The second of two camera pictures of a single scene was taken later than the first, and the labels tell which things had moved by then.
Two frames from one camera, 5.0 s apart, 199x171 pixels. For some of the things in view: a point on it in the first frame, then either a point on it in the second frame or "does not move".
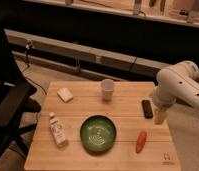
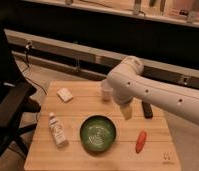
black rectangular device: (147, 108) does not move
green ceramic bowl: (98, 133) does not move
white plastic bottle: (57, 130) does not move
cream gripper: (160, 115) to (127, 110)
